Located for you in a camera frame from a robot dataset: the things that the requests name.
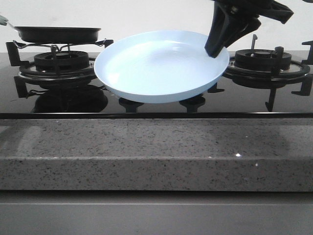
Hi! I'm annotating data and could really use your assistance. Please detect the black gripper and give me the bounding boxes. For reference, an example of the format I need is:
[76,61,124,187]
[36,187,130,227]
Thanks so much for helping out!
[204,0,293,58]

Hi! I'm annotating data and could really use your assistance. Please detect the light blue plate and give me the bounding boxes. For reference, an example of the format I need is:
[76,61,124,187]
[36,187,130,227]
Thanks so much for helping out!
[94,30,229,103]

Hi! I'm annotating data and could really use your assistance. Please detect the black frying pan green handle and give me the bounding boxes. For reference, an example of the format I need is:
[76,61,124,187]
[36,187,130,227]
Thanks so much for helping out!
[0,16,101,44]

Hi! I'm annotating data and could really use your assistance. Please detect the black right gas burner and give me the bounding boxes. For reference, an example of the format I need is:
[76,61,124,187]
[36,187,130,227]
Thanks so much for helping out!
[234,49,277,71]

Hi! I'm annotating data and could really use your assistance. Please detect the black gas burner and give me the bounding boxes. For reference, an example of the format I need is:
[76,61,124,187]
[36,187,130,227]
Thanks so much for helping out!
[34,51,89,71]
[234,49,277,71]

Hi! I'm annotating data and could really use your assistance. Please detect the black right pan support grate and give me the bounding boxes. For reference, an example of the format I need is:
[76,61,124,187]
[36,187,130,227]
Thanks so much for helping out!
[201,36,313,114]

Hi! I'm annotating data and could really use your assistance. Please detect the black pan support grate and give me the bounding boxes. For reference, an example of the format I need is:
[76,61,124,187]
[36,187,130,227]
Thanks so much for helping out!
[201,36,313,114]
[5,39,115,99]

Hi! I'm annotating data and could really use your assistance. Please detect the black glass gas cooktop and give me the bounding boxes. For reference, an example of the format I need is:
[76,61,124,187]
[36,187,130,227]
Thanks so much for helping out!
[0,53,313,119]

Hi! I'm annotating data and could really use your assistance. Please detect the black left gas burner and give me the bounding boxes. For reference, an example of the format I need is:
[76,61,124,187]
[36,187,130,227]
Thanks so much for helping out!
[34,51,89,71]

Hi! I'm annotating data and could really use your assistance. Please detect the black left pan support grate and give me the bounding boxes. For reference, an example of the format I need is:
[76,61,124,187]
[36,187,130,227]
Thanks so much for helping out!
[5,39,115,99]

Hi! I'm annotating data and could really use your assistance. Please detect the wire pan support ring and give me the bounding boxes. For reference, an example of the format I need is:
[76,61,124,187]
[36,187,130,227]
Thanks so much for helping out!
[12,38,107,56]

